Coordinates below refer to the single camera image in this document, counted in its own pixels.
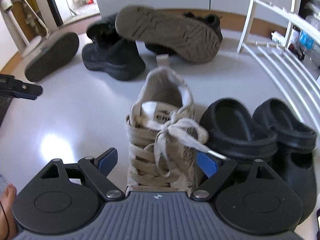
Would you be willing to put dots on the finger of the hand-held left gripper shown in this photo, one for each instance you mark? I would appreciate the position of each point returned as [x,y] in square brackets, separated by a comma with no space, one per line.
[26,96]

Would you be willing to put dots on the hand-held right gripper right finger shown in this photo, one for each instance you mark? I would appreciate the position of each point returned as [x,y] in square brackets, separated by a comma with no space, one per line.
[207,163]

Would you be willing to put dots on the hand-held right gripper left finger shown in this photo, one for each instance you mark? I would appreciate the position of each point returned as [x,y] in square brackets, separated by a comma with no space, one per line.
[107,161]

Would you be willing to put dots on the black chunky clog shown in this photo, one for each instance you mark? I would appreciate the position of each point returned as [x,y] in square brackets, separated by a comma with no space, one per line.
[295,160]
[240,145]

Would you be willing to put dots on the white lace-up sneaker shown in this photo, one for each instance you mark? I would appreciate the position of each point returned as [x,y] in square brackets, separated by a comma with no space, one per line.
[170,32]
[160,120]

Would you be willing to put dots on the black lace-up sneaker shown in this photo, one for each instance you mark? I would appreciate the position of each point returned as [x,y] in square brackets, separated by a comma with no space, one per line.
[210,21]
[112,60]

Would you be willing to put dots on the white shoe rack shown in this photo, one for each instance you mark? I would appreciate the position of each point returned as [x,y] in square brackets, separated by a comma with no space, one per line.
[245,30]

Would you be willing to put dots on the white fan stand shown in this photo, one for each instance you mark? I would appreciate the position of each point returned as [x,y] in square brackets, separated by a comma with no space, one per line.
[32,45]

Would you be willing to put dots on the person's bare foot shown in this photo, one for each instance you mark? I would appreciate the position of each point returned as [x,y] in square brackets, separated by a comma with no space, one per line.
[8,200]

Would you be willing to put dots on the small red item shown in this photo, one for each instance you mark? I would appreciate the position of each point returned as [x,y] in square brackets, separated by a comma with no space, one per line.
[90,2]

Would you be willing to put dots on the small white tube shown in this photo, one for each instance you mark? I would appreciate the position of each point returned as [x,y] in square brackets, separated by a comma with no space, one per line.
[278,37]

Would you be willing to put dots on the clear plastic water bottle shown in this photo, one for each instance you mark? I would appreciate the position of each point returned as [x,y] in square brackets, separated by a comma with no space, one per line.
[306,41]

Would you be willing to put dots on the black door frame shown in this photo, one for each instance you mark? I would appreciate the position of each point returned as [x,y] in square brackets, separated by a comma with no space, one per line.
[53,5]

